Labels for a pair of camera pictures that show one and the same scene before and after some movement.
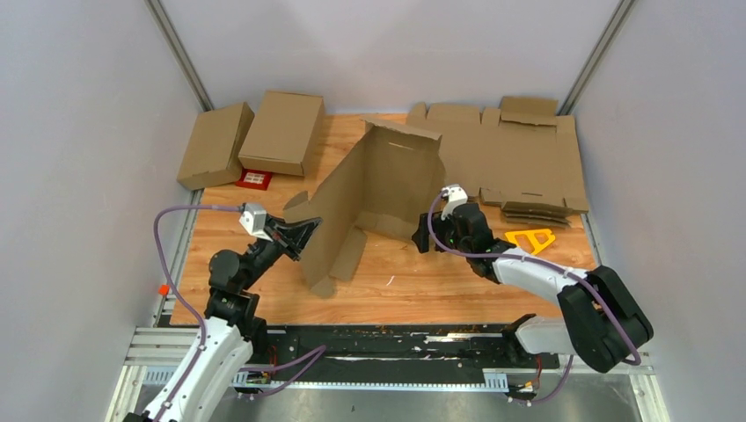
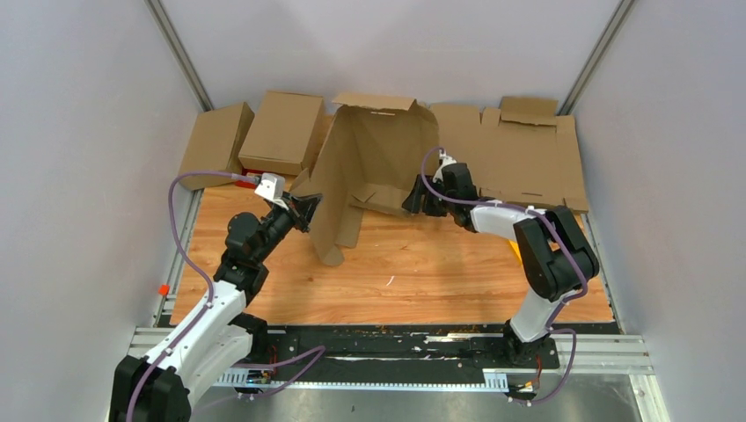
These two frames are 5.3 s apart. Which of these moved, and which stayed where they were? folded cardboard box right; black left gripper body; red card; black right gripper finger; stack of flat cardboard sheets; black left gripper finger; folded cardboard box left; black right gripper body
Moved: black left gripper body; black left gripper finger; black right gripper body; black right gripper finger
Stayed: red card; folded cardboard box right; stack of flat cardboard sheets; folded cardboard box left
